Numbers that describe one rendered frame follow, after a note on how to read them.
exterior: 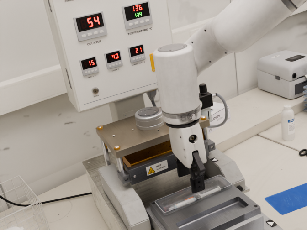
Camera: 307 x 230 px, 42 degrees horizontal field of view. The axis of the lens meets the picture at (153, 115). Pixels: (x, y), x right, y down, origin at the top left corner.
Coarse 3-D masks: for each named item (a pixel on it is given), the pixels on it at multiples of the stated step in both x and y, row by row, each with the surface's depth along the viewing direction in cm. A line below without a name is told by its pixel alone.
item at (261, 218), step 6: (150, 210) 97; (150, 216) 95; (258, 216) 83; (264, 216) 88; (150, 222) 97; (156, 222) 92; (246, 222) 82; (252, 222) 82; (258, 222) 83; (264, 222) 87; (156, 228) 93; (162, 228) 90; (228, 228) 81; (234, 228) 81; (240, 228) 81; (246, 228) 82; (252, 228) 82; (258, 228) 83; (264, 228) 85; (270, 228) 85; (276, 228) 84
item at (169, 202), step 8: (216, 176) 100; (208, 184) 97; (216, 184) 96; (224, 184) 96; (176, 192) 96; (184, 192) 96; (200, 192) 95; (208, 192) 94; (160, 200) 94; (168, 200) 94; (176, 200) 93; (184, 200) 93; (192, 200) 92; (168, 208) 91
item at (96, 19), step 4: (92, 16) 106; (96, 16) 107; (80, 20) 105; (84, 20) 106; (88, 20) 106; (92, 20) 106; (96, 20) 107; (80, 24) 106; (84, 24) 106; (88, 24) 106; (92, 24) 107; (96, 24) 107; (100, 24) 108; (84, 28) 106; (88, 28) 107
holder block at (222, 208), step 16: (224, 192) 95; (240, 192) 94; (192, 208) 91; (208, 208) 90; (224, 208) 92; (240, 208) 91; (256, 208) 87; (176, 224) 87; (192, 224) 88; (208, 224) 85; (224, 224) 85
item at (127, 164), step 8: (160, 144) 108; (168, 144) 108; (136, 152) 106; (144, 152) 106; (152, 152) 105; (160, 152) 104; (168, 152) 105; (128, 160) 103; (136, 160) 102; (144, 160) 102
